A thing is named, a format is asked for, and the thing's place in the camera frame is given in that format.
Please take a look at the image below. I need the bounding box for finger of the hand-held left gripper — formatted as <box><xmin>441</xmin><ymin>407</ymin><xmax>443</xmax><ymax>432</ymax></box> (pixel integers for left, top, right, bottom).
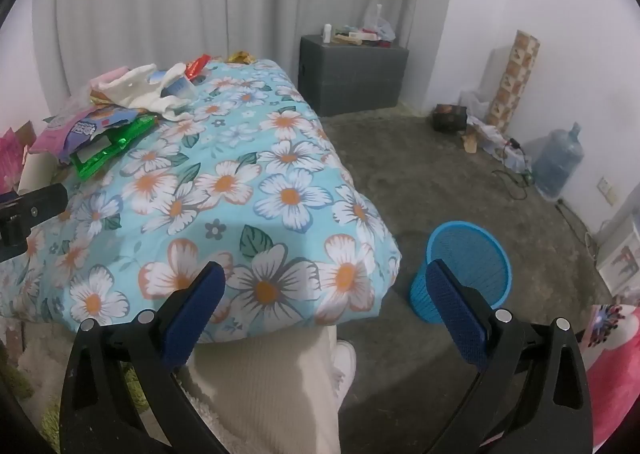
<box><xmin>0</xmin><ymin>183</ymin><xmax>68</xmax><ymax>262</ymax></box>

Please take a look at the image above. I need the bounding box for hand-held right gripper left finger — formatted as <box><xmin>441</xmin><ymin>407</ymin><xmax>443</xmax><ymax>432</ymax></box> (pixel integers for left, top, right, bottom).
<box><xmin>59</xmin><ymin>261</ymin><xmax>231</xmax><ymax>454</ymax></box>

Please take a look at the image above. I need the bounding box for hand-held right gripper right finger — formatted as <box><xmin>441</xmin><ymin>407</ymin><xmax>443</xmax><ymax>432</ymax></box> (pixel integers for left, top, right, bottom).
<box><xmin>424</xmin><ymin>259</ymin><xmax>593</xmax><ymax>454</ymax></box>

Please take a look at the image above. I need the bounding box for blue mesh wastebasket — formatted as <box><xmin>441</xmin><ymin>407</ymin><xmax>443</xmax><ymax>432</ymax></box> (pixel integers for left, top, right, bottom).
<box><xmin>410</xmin><ymin>220</ymin><xmax>513</xmax><ymax>323</ymax></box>

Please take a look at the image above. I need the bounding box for green foil wrapper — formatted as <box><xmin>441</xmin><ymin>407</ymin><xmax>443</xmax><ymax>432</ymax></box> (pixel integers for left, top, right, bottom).
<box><xmin>69</xmin><ymin>115</ymin><xmax>157</xmax><ymax>181</ymax></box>

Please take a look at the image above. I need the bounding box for white cloth glove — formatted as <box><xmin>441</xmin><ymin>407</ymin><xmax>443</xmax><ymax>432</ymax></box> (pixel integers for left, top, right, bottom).
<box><xmin>95</xmin><ymin>62</ymin><xmax>196</xmax><ymax>122</ymax></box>

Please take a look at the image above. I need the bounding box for clear plastic bottle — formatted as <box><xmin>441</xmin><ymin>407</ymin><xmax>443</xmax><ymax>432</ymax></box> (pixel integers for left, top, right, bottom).
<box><xmin>162</xmin><ymin>76</ymin><xmax>196</xmax><ymax>103</ymax></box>

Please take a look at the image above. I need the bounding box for red foil wrapper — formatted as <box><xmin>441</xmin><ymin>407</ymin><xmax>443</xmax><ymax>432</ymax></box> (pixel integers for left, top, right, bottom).
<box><xmin>185</xmin><ymin>54</ymin><xmax>211</xmax><ymax>80</ymax></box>

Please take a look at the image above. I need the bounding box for white cardboard box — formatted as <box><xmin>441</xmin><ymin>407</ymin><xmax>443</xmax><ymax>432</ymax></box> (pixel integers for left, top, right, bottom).
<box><xmin>19</xmin><ymin>149</ymin><xmax>66</xmax><ymax>195</ymax></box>

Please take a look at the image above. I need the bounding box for pink floral box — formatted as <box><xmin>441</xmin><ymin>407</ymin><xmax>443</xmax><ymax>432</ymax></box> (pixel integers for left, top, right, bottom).
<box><xmin>0</xmin><ymin>126</ymin><xmax>31</xmax><ymax>195</ymax></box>

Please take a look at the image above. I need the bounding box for person's leg in white trousers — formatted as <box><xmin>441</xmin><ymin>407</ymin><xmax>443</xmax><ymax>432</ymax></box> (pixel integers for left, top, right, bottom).
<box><xmin>192</xmin><ymin>324</ymin><xmax>341</xmax><ymax>454</ymax></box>

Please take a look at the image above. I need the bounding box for blue printed snack packet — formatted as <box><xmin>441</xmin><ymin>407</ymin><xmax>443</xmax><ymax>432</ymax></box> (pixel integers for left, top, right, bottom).
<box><xmin>60</xmin><ymin>104</ymin><xmax>146</xmax><ymax>165</ymax></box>

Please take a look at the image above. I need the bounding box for pale slipper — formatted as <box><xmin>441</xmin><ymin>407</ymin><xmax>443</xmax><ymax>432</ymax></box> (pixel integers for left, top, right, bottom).
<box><xmin>332</xmin><ymin>340</ymin><xmax>358</xmax><ymax>410</ymax></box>

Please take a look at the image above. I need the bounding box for floral blue blanket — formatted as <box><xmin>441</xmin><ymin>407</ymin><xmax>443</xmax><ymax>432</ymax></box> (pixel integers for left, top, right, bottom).
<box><xmin>0</xmin><ymin>58</ymin><xmax>403</xmax><ymax>350</ymax></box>

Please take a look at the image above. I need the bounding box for crumpled printed plastic bag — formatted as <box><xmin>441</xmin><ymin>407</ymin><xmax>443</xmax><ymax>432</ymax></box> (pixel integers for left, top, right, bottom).
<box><xmin>467</xmin><ymin>116</ymin><xmax>531</xmax><ymax>169</ymax></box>

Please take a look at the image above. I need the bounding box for blue water jug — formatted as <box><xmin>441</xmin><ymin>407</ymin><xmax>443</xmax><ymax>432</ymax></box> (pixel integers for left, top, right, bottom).
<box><xmin>532</xmin><ymin>123</ymin><xmax>586</xmax><ymax>199</ymax></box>

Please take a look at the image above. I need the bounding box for dark carton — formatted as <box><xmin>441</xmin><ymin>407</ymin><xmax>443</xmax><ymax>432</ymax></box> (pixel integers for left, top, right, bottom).
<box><xmin>432</xmin><ymin>104</ymin><xmax>468</xmax><ymax>133</ymax></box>

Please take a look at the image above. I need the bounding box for white plastic bag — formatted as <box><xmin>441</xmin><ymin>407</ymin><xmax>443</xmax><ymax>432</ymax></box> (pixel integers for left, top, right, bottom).
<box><xmin>459</xmin><ymin>90</ymin><xmax>493</xmax><ymax>122</ymax></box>

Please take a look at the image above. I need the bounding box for brown patterned roll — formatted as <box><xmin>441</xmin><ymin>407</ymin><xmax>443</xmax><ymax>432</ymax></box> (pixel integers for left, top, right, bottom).
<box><xmin>487</xmin><ymin>28</ymin><xmax>542</xmax><ymax>129</ymax></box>

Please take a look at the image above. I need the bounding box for grey storage box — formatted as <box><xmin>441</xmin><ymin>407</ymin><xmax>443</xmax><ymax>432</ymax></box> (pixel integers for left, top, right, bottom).
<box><xmin>299</xmin><ymin>34</ymin><xmax>410</xmax><ymax>118</ymax></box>

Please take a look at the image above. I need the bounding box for cream flat box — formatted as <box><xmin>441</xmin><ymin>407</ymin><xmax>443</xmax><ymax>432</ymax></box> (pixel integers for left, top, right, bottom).
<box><xmin>336</xmin><ymin>32</ymin><xmax>378</xmax><ymax>46</ymax></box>

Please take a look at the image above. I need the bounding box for clear plastic bag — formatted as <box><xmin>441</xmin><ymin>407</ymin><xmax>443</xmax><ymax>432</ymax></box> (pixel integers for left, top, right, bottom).
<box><xmin>364</xmin><ymin>4</ymin><xmax>397</xmax><ymax>42</ymax></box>

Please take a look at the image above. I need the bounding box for black wall cable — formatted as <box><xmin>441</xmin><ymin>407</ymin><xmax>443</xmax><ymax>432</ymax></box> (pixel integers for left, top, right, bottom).
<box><xmin>555</xmin><ymin>199</ymin><xmax>601</xmax><ymax>255</ymax></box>

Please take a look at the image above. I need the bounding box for white wall socket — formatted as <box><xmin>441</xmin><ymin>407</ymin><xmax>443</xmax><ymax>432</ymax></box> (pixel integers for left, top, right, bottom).
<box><xmin>597</xmin><ymin>177</ymin><xmax>621</xmax><ymax>206</ymax></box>

